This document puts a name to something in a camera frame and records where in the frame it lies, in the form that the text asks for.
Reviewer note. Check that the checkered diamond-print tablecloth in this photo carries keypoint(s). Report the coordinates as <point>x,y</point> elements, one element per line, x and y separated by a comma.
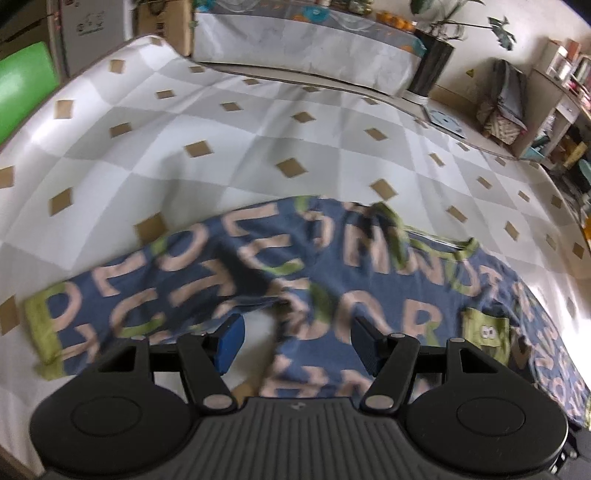
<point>231,161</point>

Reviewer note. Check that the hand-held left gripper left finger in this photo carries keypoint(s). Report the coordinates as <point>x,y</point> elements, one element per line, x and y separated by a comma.
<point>231,344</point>

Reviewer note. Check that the green plastic chair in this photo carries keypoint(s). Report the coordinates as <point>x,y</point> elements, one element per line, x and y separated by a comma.
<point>25,87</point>

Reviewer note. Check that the white cloth covered table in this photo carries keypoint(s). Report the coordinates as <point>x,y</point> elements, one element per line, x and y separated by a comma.
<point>300,50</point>

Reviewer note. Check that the tall black planter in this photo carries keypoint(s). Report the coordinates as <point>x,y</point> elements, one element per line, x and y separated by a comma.
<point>431,64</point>

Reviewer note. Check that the cardboard box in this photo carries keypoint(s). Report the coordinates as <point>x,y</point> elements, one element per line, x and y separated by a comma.
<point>164,27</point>

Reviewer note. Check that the row of oranges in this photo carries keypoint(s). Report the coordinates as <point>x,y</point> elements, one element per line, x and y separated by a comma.
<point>395,21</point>

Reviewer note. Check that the storage shelf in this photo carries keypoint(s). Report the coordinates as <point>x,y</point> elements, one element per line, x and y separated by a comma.
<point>558,115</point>

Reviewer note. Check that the blue white printed mat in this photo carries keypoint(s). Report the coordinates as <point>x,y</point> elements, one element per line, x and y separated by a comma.
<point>445,122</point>

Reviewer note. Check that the patterned woven bag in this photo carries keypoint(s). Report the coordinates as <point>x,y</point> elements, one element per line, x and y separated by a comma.
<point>505,110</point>

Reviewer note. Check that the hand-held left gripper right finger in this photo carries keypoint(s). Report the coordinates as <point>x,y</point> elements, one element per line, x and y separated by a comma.
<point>367,346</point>

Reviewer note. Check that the blue letter-print shirt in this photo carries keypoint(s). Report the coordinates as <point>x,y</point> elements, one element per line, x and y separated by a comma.
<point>369,277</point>

